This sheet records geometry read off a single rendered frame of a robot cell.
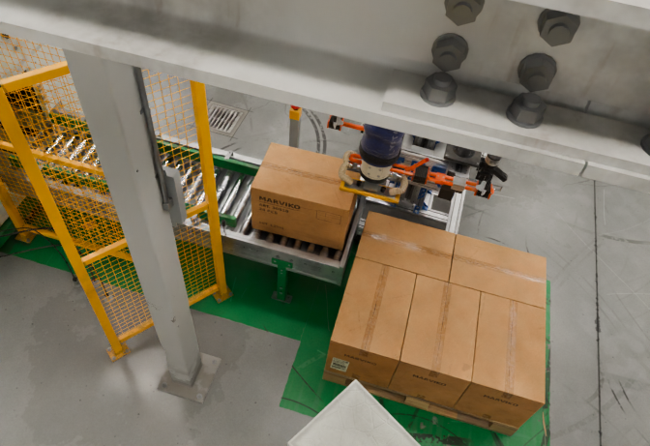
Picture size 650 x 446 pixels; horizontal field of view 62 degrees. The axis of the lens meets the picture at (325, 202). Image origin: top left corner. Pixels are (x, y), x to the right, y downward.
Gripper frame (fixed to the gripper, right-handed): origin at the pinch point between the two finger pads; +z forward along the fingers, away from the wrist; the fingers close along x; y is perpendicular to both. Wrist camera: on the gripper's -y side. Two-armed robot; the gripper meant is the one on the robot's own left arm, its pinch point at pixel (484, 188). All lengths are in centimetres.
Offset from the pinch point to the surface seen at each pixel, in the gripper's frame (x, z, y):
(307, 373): 79, 120, 71
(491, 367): 68, 66, -30
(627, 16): 191, -200, 39
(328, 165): -12, 25, 90
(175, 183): 94, -53, 130
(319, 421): 140, 19, 53
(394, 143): 8, -24, 53
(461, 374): 77, 66, -14
